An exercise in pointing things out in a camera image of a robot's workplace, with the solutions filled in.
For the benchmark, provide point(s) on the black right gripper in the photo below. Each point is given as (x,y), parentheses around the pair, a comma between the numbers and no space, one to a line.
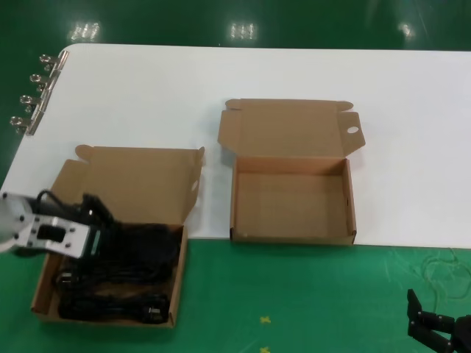
(463,334)

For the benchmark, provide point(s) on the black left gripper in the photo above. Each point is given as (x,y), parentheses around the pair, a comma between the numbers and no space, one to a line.
(97,239)

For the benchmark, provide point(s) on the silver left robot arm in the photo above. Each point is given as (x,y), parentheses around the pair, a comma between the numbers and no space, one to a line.
(13,220)

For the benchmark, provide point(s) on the open brown cardboard box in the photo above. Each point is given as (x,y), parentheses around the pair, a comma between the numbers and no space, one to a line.
(129,176)
(294,198)

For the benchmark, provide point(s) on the silver metal binder clip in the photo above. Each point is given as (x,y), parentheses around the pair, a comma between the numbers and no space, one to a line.
(44,103)
(53,81)
(63,60)
(34,125)

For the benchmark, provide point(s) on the green table cloth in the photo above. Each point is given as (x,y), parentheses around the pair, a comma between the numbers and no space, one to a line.
(312,294)

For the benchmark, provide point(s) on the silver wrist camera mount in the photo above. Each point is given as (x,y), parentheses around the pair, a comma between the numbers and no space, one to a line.
(55,235)

